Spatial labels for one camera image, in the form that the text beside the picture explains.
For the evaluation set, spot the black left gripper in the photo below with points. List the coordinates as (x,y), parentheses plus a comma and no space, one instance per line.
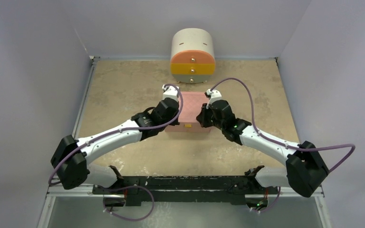
(175,122)

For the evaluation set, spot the pink jewelry box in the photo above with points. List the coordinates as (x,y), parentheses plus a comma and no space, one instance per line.
(192,104)

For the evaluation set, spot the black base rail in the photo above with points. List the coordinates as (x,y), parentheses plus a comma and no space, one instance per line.
(236,190)

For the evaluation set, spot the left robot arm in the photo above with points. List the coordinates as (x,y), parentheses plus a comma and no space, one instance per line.
(73,158)

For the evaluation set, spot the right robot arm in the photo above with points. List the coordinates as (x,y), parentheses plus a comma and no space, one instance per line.
(304,169)

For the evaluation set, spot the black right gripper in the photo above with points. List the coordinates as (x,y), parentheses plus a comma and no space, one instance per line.
(206,114)

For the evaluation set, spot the round beige orange box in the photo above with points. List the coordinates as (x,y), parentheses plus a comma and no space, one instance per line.
(192,56)

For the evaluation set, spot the aluminium frame rail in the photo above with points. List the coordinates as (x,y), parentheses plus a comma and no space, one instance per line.
(68,144)

